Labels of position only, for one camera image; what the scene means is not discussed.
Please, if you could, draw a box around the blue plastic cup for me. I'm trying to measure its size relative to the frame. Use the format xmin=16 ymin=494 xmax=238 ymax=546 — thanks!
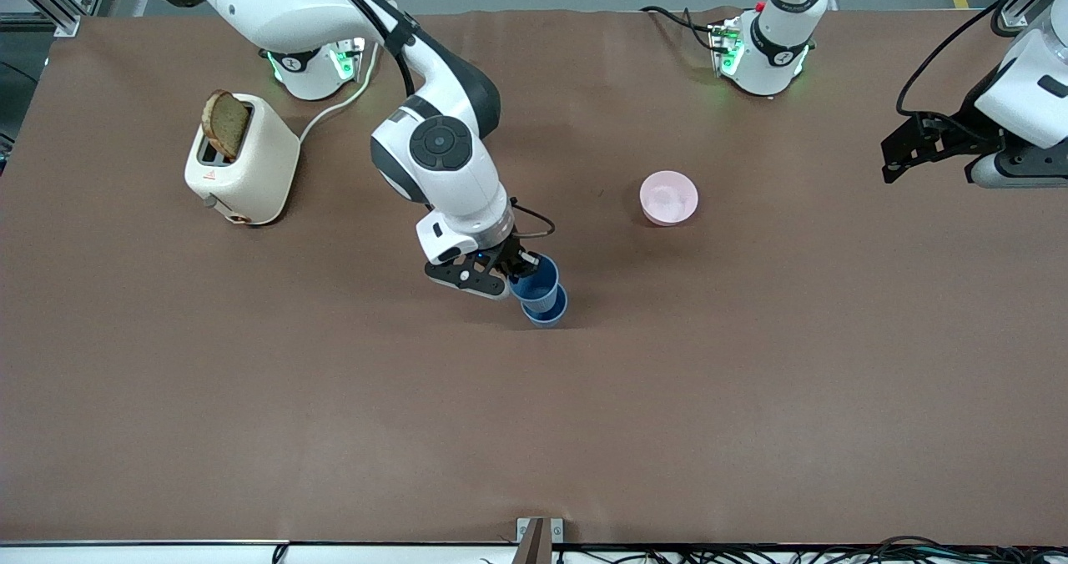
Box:
xmin=508 ymin=253 xmax=560 ymax=315
xmin=521 ymin=284 xmax=569 ymax=329

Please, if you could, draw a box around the pink bowl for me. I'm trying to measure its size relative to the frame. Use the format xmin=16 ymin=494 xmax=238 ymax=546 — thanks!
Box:
xmin=639 ymin=170 xmax=700 ymax=228

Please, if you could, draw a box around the white toaster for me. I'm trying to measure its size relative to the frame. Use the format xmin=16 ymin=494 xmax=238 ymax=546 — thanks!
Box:
xmin=184 ymin=93 xmax=301 ymax=227

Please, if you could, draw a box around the brown bread slice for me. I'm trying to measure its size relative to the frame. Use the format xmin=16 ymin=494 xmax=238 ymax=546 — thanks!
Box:
xmin=203 ymin=89 xmax=252 ymax=162

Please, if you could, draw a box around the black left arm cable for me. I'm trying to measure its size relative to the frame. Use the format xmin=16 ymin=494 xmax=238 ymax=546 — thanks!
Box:
xmin=896 ymin=0 xmax=1060 ymax=119

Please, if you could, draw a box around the white toaster power cable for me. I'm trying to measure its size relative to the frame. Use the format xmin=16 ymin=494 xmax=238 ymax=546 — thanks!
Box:
xmin=297 ymin=43 xmax=373 ymax=144

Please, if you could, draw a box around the black base cable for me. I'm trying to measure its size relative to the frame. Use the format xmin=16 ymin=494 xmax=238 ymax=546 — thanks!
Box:
xmin=641 ymin=5 xmax=723 ymax=54

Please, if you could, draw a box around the metal table edge bracket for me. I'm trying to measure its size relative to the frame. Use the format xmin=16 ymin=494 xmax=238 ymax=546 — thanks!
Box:
xmin=516 ymin=517 xmax=565 ymax=564

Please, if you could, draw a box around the black cable bundle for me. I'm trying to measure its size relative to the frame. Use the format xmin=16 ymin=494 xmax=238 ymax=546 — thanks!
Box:
xmin=480 ymin=534 xmax=1068 ymax=564

